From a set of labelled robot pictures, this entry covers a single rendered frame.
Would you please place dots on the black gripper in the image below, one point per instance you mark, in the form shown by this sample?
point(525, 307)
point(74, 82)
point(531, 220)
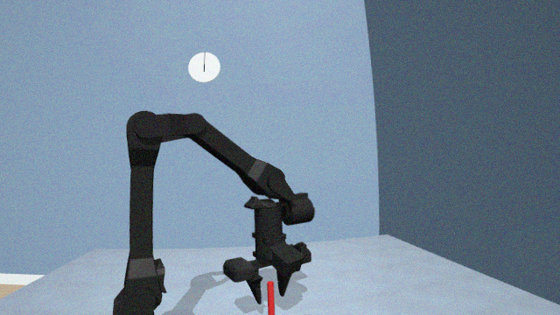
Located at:
point(239, 269)

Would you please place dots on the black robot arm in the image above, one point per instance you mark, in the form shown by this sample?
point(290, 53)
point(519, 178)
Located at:
point(145, 131)

